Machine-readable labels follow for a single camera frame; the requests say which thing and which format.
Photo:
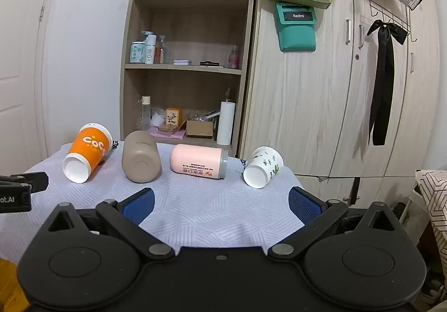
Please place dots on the taupe tumbler cup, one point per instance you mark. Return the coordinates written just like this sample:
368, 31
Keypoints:
140, 154

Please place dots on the white paper towel roll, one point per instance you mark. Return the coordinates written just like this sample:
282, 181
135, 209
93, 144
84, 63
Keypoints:
226, 123

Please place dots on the pink tumbler cup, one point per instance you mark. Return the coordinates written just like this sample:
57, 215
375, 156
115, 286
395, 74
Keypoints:
196, 158

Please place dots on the floral print small box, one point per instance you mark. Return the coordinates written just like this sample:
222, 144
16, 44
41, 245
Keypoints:
174, 117

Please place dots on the amber glass bottle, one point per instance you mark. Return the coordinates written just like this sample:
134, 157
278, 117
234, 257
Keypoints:
160, 51

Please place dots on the small white cup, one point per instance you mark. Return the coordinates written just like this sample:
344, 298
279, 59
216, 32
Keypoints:
159, 118

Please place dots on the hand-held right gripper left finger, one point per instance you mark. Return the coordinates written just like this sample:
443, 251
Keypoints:
139, 206

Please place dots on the wooden shelf unit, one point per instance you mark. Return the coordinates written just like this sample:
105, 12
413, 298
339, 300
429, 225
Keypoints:
195, 29

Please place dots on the pink flat box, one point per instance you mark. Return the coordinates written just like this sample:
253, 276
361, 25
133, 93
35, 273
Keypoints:
174, 135

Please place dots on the black ribbon bow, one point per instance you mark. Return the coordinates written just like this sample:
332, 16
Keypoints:
383, 88

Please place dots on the teal label jar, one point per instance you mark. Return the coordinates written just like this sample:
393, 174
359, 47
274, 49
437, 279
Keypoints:
137, 53

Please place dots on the pink small bottle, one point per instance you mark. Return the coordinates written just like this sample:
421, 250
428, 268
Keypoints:
233, 59

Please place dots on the clear bottle beige cap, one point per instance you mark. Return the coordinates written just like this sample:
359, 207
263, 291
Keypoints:
145, 116

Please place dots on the teal Redmi box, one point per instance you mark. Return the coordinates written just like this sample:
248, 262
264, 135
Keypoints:
297, 36

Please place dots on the orange paper cup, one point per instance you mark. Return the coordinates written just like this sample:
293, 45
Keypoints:
89, 148

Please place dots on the white patterned tablecloth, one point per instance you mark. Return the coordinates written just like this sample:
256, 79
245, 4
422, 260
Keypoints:
209, 207

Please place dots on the white flat case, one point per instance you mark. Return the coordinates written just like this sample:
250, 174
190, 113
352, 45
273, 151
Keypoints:
181, 62

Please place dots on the small brown flat box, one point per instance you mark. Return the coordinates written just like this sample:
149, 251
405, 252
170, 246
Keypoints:
167, 128

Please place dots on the geometric patterned cloth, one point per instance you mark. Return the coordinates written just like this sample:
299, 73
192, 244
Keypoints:
434, 200

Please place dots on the black flat case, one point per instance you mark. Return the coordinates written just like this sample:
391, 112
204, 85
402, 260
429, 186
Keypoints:
209, 63

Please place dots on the light wood wardrobe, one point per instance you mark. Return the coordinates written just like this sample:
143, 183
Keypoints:
314, 105

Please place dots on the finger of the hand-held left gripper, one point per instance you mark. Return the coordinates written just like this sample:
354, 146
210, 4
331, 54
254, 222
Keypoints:
33, 182

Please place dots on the white door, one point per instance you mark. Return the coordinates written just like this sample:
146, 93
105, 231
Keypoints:
21, 71

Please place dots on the white cactus print cup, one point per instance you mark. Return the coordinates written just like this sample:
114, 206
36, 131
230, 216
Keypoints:
262, 167

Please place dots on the brown cardboard box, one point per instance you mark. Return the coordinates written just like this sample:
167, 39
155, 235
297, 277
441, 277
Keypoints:
199, 129

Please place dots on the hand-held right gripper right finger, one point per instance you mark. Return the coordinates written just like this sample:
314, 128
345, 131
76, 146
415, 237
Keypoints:
304, 208

